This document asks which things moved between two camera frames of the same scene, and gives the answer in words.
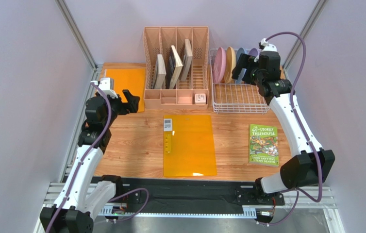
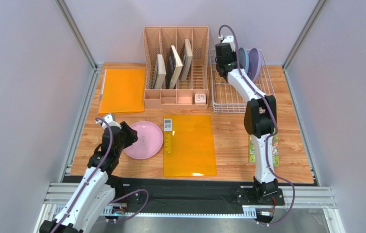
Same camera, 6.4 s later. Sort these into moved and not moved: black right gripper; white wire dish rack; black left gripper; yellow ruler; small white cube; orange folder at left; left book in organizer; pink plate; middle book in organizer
Moved: black left gripper; black right gripper; pink plate
Not moved: small white cube; middle book in organizer; left book in organizer; yellow ruler; orange folder at left; white wire dish rack
